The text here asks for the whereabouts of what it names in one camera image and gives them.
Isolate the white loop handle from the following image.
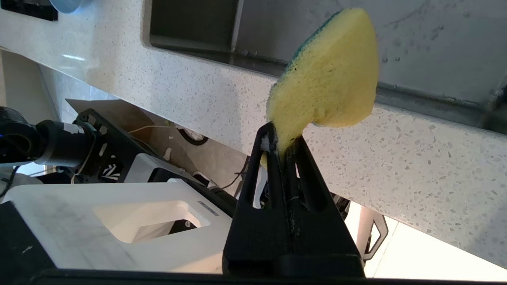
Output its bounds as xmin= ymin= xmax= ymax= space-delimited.
xmin=356 ymin=206 xmax=389 ymax=262

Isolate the black robot torso frame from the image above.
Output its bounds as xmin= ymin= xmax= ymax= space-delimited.
xmin=0 ymin=106 xmax=159 ymax=184

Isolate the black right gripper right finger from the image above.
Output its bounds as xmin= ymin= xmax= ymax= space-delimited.
xmin=282 ymin=135 xmax=365 ymax=277

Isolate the blue-grey plate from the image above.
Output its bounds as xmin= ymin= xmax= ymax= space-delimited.
xmin=50 ymin=0 xmax=93 ymax=14

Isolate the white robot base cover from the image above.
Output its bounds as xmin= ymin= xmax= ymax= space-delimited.
xmin=0 ymin=152 xmax=238 ymax=274

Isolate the yellow green sponge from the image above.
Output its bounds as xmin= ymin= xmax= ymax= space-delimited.
xmin=259 ymin=7 xmax=379 ymax=169

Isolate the stainless steel sink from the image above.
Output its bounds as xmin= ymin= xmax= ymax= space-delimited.
xmin=143 ymin=0 xmax=507 ymax=133

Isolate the black induction cooktop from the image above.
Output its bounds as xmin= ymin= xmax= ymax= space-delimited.
xmin=0 ymin=0 xmax=59 ymax=22

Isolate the white base cabinet front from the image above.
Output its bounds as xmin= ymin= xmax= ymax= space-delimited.
xmin=40 ymin=65 xmax=119 ymax=119

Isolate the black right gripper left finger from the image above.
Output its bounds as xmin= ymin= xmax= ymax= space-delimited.
xmin=223 ymin=122 xmax=294 ymax=276

